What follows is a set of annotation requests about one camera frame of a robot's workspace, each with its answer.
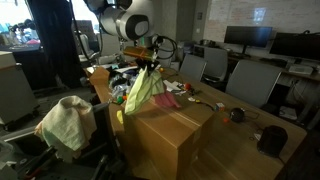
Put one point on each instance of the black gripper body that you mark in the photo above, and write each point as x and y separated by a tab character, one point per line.
147	63

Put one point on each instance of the light green cloth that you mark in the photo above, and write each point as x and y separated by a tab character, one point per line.
143	91

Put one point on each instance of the peach cloth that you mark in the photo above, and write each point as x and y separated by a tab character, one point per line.
90	123

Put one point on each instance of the white terry towel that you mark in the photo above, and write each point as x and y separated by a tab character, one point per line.
63	126

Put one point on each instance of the grey office chair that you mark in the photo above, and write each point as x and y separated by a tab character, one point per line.
105	133
216	63
192	68
251	83
166	61

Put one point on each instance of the large brown cardboard box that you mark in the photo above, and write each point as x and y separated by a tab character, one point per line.
173	143

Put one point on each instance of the white box under desk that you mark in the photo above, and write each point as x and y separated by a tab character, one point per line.
287	113

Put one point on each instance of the yellow orange ball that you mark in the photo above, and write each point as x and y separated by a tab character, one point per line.
161	69

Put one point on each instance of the white papers stack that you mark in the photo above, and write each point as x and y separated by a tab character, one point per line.
171	86

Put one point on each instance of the clear plastic bags pile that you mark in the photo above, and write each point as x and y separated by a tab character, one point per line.
120	85

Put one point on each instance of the pink cloth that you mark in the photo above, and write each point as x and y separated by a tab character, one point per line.
166	100

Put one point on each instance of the orange plastic toy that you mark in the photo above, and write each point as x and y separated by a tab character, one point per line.
124	97

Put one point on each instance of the red orange ball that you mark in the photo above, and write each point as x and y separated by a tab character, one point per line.
187	86

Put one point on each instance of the green plastic toy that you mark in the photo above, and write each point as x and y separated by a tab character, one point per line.
119	100

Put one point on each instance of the small brown cardboard piece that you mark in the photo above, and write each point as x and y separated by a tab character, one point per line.
99	76

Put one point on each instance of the yellow cloth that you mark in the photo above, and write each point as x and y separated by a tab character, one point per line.
119	116

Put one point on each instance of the Rubik's cube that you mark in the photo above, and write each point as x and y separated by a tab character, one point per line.
219	106

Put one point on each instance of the small orange object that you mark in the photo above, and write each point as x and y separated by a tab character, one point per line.
225	120

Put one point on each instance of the small black round speaker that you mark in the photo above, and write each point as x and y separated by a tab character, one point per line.
237	115

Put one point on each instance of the black computer monitor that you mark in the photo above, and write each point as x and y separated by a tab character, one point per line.
248	36
295	46

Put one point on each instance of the grey cabinet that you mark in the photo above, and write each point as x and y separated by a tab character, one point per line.
15	90

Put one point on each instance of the black cylinder speaker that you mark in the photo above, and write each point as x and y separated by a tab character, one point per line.
271	140

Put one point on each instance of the white desk device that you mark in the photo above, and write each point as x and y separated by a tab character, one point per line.
300	69

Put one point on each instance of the wrist mounted camera bar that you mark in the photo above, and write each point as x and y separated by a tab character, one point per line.
140	52

